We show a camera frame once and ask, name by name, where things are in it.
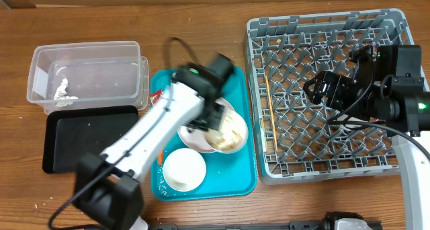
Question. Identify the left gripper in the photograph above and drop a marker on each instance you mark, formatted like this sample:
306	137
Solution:
210	120

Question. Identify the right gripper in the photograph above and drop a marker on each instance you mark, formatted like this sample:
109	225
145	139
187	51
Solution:
340	91

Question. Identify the large white plate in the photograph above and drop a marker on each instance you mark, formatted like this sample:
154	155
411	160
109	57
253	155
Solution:
224	140

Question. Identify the pink bowl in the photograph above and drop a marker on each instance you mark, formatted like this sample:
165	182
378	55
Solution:
230	132

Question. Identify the small white bowl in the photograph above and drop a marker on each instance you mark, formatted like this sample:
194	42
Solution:
184	170

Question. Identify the red snack wrapper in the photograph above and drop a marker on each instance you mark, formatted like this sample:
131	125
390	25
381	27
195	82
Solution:
154	97

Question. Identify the white paper cup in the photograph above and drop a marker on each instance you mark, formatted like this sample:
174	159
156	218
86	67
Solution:
349	127

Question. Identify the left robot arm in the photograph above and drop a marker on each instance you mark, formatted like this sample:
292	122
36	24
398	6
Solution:
107	186

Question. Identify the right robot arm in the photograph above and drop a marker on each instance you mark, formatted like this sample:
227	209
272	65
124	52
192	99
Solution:
386	92

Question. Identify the grey dishwasher rack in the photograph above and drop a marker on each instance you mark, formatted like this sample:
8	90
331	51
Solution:
291	50

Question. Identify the rice and peanuts pile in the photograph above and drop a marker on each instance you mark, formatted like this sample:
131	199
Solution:
231	136

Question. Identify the teal plastic tray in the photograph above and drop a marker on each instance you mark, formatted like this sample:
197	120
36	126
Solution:
232	174

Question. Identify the orange carrot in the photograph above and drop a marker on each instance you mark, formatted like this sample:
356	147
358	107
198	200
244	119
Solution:
160	158

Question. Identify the wooden chopstick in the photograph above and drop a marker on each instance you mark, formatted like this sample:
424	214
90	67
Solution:
269	99

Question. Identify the clear plastic bin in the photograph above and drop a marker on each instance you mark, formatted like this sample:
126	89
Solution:
100	74

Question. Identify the black tray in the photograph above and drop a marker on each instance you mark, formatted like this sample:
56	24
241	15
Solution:
70	134

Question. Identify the crumpled tissue in bin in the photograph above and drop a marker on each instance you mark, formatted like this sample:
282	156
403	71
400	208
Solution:
61	97

